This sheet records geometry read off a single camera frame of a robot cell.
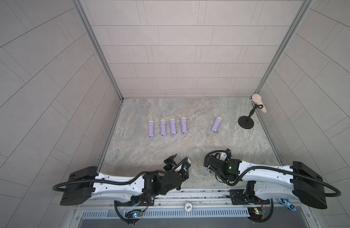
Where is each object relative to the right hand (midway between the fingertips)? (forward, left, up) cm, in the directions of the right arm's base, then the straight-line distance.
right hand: (208, 166), depth 83 cm
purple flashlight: (+29, +35, +6) cm, 45 cm away
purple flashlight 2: (+30, +20, +5) cm, 37 cm away
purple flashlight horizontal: (+30, +27, +5) cm, 40 cm away
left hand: (+1, +14, +8) cm, 16 cm away
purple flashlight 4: (+28, -11, +4) cm, 31 cm away
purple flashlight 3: (+27, +12, +5) cm, 30 cm away
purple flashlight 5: (+1, -4, +12) cm, 13 cm away
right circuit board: (-23, -20, -1) cm, 30 cm away
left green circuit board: (-21, +38, +4) cm, 44 cm away
